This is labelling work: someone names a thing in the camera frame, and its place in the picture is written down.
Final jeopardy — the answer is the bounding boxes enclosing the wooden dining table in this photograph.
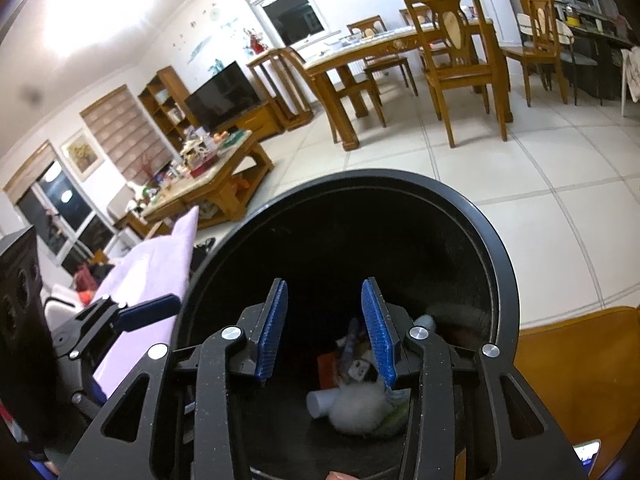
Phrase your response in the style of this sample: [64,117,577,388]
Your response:
[302,17,513,151]

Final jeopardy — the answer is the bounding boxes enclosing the purple tablecloth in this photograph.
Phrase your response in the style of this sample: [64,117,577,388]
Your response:
[92,207,201,398]

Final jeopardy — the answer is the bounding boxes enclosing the white ornate fruit stand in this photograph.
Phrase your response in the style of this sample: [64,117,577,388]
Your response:
[180,137,221,171]

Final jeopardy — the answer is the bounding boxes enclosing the wooden armchair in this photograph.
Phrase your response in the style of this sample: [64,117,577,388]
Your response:
[107,182,167,241]

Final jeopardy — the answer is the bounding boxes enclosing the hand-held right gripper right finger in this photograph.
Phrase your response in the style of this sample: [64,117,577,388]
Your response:
[360,276,591,480]

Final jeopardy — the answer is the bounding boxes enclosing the white cylindrical container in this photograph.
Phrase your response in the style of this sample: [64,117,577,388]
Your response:
[306,389,343,420]

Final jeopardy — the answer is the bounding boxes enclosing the striped roller blind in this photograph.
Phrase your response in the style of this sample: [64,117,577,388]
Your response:
[80,85,168,187]

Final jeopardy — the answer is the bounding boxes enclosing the yellow-green paper packet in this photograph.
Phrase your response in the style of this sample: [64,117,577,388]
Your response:
[378,395,412,436]

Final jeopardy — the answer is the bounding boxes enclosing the brown wooden furniture piece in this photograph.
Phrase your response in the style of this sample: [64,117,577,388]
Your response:
[515,305,640,480]

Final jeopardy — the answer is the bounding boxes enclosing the bright ceiling light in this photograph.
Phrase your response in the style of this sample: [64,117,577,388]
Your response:
[30,0,166,61]

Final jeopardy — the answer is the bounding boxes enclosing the white goose plush toy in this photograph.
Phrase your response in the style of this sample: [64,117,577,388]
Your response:
[125,180,152,211]

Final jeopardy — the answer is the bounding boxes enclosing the wooden coffee table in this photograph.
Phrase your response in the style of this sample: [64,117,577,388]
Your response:
[142,132,275,233]

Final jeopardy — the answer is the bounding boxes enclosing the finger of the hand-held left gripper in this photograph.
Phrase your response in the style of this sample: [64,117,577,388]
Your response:
[52,341,109,409]
[75,294,181,333]

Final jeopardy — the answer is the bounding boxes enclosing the red flower vase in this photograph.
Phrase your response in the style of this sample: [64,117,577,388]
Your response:
[245,27,269,56]

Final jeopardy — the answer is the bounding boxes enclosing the white sofa cushion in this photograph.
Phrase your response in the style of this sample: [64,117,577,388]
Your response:
[44,284,82,319]

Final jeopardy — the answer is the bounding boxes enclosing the dark clothes pile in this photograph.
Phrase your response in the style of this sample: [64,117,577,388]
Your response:
[74,249,115,294]

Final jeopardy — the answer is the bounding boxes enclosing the black television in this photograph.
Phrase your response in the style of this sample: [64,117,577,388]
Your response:
[185,60,263,133]

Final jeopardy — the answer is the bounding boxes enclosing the dark sideboard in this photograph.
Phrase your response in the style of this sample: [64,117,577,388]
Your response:
[565,15,640,102]

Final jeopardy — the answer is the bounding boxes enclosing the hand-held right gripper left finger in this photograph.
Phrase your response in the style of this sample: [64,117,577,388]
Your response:
[60,277,291,480]

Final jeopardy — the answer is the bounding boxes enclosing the wooden bookshelf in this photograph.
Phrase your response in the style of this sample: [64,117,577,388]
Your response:
[137,66,198,154]

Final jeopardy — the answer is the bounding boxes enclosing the wooden television stand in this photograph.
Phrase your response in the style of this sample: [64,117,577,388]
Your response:
[227,97,286,144]

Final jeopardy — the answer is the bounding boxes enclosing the tall wooden plant stand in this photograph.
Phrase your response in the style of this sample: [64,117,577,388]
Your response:
[246,47,316,133]

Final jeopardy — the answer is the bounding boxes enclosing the framed sunflower painting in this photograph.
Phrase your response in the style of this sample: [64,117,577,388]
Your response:
[60,127,106,181]

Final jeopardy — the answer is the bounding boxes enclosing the black trash bin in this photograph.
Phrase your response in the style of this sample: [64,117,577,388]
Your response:
[172,170,521,480]

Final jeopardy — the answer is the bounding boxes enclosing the dark night window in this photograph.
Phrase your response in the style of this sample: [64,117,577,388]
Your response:
[235,0,331,51]

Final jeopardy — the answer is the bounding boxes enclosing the balcony glass door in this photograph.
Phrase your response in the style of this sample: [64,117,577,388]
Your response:
[2,142,119,281]

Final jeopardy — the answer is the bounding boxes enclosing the smartphone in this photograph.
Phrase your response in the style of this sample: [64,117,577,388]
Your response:
[574,439,602,465]

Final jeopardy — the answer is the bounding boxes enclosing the large red carton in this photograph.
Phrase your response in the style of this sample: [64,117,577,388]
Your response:
[317,352,347,391]

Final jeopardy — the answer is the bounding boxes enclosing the white fluffy plush toy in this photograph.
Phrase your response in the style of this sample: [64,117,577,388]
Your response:
[330,382,396,436]

